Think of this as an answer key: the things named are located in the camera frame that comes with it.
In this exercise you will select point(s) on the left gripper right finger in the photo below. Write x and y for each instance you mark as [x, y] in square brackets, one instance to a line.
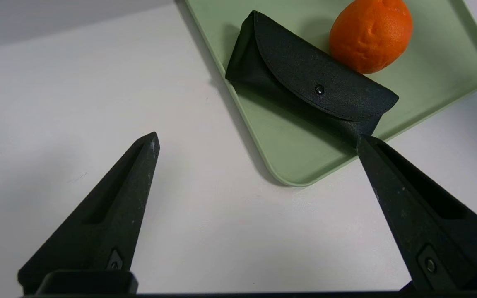
[420, 215]

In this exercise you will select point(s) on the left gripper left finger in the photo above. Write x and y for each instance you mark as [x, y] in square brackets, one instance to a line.
[114, 223]

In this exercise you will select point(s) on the orange fruit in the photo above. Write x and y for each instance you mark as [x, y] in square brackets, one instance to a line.
[371, 37]

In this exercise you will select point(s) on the light green plastic tray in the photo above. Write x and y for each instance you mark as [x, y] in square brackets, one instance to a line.
[288, 153]

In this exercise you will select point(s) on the black glasses case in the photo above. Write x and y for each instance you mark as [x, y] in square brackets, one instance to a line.
[304, 70]

